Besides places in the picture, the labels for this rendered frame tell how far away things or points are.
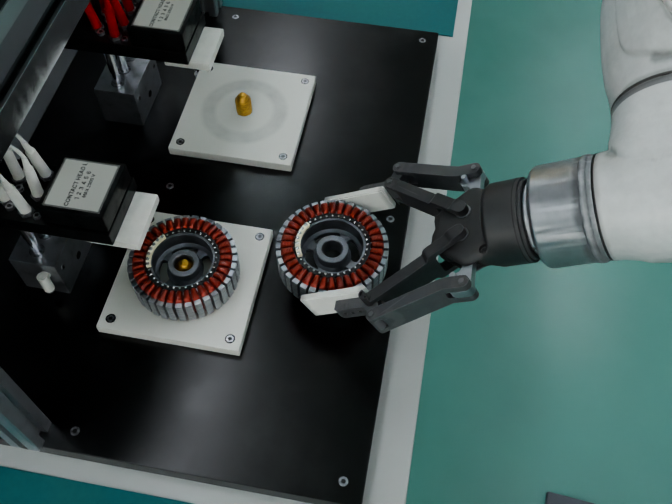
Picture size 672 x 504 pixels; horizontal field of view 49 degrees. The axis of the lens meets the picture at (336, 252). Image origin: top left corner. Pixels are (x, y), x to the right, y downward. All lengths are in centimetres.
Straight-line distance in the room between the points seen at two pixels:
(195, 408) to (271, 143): 33
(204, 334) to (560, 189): 37
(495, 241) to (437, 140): 34
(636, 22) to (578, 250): 19
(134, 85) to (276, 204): 22
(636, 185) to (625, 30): 14
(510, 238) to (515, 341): 104
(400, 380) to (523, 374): 88
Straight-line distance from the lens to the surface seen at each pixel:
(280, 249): 74
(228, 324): 77
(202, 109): 95
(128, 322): 79
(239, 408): 74
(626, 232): 61
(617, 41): 68
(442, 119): 98
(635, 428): 166
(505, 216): 63
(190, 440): 74
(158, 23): 86
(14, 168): 76
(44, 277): 81
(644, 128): 62
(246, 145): 90
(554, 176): 63
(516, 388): 162
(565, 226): 61
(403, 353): 79
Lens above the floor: 146
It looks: 57 degrees down
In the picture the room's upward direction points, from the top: straight up
